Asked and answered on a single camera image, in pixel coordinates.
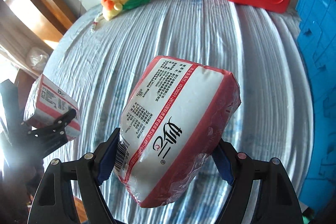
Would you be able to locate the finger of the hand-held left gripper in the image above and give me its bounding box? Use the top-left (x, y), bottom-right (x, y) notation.
top-left (26, 108), bottom-right (78, 160)

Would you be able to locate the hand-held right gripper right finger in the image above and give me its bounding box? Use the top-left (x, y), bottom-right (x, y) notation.
top-left (210, 137), bottom-right (302, 224)

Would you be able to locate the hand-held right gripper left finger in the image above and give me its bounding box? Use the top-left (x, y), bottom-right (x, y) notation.
top-left (28, 128), bottom-right (120, 224)

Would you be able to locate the small pink white tissue pack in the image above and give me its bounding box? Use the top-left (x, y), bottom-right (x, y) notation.
top-left (23, 73), bottom-right (82, 142)

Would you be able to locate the large pink white tissue pack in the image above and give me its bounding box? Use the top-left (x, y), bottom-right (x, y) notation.
top-left (115, 55), bottom-right (242, 208)

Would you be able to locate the blue plastic crate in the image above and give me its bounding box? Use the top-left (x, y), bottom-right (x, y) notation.
top-left (295, 0), bottom-right (336, 215)

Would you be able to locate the clear plastic bag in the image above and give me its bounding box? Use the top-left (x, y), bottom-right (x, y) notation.
top-left (26, 47), bottom-right (51, 73)

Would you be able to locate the wooden furniture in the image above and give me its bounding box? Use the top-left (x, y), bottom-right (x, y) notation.
top-left (0, 0), bottom-right (80, 57)

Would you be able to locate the yellow green plush toy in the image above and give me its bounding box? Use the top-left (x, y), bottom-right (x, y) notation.
top-left (91, 0), bottom-right (152, 31)

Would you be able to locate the white blue striped tablecloth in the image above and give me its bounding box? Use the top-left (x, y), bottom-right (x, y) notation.
top-left (0, 0), bottom-right (317, 224)

